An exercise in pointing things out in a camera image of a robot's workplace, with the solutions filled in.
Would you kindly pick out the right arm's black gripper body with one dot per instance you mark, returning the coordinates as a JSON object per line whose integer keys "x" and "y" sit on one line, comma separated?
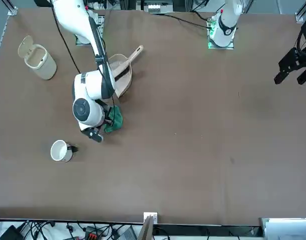
{"x": 108, "y": 116}

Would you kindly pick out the green cloth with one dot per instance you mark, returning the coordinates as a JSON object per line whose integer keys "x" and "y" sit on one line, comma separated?
{"x": 117, "y": 120}

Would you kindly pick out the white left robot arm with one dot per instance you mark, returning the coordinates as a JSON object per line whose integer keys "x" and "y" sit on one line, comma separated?
{"x": 226, "y": 25}

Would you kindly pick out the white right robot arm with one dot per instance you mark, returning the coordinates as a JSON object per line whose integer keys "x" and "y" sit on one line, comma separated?
{"x": 90, "y": 85}

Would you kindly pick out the beige plastic dustpan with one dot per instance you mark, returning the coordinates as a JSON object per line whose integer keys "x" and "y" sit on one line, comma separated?
{"x": 124, "y": 82}

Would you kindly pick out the beige hand brush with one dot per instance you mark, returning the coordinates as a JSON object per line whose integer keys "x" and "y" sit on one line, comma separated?
{"x": 135, "y": 53}

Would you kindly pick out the cream bin with flip lid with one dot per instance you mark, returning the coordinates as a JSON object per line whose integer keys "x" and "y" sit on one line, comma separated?
{"x": 42, "y": 66}

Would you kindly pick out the black plug strip red switches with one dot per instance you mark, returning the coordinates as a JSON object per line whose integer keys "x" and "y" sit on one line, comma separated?
{"x": 90, "y": 232}

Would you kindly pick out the small white power strip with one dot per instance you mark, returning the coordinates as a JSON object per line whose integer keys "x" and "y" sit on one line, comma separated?
{"x": 154, "y": 8}

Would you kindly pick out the clear flat box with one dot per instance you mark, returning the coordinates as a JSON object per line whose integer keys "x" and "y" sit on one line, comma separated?
{"x": 288, "y": 228}

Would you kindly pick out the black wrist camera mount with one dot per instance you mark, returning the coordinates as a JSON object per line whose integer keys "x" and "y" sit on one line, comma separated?
{"x": 92, "y": 134}

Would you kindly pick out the aluminium corner post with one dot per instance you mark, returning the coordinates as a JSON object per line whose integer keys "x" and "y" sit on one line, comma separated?
{"x": 301, "y": 13}
{"x": 12, "y": 8}

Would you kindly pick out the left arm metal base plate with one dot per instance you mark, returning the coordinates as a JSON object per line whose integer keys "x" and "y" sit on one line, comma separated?
{"x": 230, "y": 42}

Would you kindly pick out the aluminium post with bracket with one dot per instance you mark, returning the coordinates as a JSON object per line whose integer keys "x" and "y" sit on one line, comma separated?
{"x": 150, "y": 225}

